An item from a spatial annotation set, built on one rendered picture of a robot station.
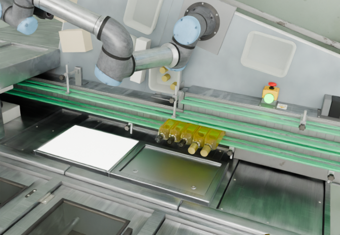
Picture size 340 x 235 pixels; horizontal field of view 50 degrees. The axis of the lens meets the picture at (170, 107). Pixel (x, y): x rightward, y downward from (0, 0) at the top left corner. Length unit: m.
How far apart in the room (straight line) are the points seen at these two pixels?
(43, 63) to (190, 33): 0.96
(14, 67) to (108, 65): 0.79
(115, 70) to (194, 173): 0.62
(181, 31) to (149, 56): 0.21
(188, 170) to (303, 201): 0.52
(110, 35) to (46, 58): 0.95
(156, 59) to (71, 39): 0.74
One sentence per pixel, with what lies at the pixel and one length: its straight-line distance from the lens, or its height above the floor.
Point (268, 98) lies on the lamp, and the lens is 1.79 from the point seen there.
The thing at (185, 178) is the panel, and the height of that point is 1.19.
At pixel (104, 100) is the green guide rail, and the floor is 0.93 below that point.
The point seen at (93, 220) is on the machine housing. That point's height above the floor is 1.57.
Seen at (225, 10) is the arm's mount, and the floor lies 0.77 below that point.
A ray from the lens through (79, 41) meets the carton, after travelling 2.15.
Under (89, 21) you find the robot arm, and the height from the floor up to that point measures 1.39.
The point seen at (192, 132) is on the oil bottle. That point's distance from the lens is 1.73.
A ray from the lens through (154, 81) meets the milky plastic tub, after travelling 2.00.
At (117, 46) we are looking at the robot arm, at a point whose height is 1.38.
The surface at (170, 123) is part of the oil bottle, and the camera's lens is 1.81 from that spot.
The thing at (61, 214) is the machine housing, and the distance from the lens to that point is 1.57.
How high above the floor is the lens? 2.53
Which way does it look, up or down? 59 degrees down
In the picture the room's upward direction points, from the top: 133 degrees counter-clockwise
